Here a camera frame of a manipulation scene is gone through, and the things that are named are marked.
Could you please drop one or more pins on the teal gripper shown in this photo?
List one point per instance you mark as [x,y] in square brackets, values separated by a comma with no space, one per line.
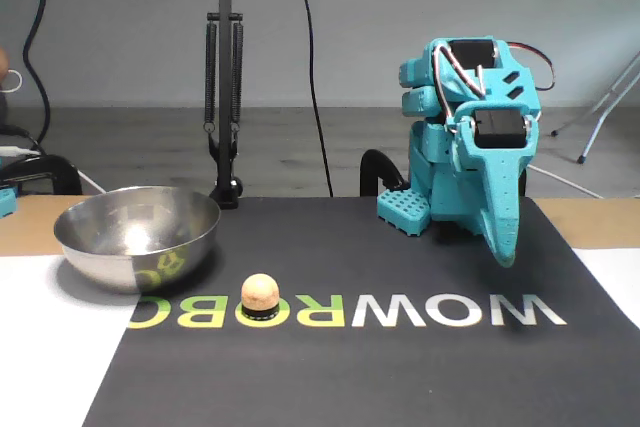
[492,167]

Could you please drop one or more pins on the cork ball with black band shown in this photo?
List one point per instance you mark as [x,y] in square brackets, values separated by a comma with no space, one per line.
[260,292]

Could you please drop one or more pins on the teal robot base piece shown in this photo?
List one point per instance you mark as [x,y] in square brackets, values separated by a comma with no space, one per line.
[6,204]

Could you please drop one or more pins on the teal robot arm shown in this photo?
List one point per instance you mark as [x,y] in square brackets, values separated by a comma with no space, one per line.
[425,97]

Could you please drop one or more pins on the metal bowl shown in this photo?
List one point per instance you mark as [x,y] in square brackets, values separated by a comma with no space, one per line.
[100,227]

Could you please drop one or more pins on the black table clamp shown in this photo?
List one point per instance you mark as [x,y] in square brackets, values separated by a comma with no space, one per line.
[55,172]
[523,182]
[370,172]

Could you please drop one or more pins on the white tripod leg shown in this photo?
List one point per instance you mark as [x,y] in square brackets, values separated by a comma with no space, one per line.
[604,108]

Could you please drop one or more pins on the white paper sheet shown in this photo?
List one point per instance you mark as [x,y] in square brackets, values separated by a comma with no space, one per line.
[615,277]
[45,347]

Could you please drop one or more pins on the black WOWROBO mat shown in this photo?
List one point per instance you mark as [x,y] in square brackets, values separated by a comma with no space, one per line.
[320,382]

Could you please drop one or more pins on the white connector plug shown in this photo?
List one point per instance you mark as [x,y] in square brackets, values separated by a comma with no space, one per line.
[20,150]

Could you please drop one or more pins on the seated person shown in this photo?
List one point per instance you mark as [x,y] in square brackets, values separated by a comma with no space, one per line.
[2,62]

